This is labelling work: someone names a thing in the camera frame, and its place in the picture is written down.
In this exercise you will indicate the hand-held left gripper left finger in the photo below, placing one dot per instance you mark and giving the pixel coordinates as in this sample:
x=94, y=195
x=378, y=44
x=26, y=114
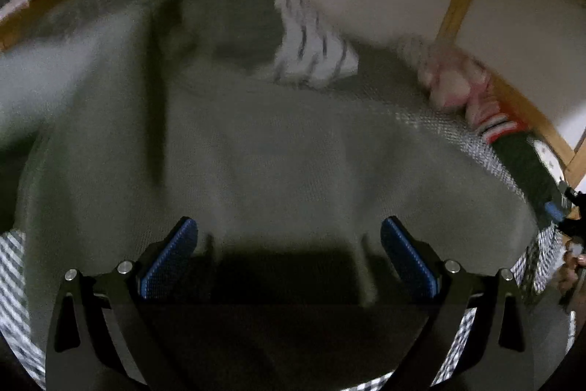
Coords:
x=168, y=259

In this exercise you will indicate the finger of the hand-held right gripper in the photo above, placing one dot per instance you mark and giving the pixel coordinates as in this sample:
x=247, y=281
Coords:
x=554, y=211

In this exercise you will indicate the large grey garment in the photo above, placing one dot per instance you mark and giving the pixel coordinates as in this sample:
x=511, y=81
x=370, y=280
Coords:
x=256, y=162

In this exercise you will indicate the person's right hand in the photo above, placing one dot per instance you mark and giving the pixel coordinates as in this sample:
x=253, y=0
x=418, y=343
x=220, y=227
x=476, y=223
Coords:
x=572, y=267

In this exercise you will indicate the pink cloth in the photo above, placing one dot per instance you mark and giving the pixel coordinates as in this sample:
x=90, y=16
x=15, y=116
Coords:
x=448, y=84

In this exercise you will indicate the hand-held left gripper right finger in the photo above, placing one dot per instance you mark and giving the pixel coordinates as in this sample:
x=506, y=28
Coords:
x=408, y=259

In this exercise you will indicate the dark green cloth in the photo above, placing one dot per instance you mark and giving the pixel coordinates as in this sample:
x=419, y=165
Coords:
x=524, y=166

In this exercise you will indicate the checkered bed sheet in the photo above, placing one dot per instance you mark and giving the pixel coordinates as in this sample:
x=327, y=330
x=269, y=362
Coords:
x=13, y=281

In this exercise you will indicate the white black-striped cloth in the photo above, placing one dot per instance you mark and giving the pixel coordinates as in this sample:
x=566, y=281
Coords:
x=311, y=52

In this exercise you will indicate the red striped cloth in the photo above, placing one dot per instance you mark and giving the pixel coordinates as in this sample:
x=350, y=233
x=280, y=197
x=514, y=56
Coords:
x=494, y=120

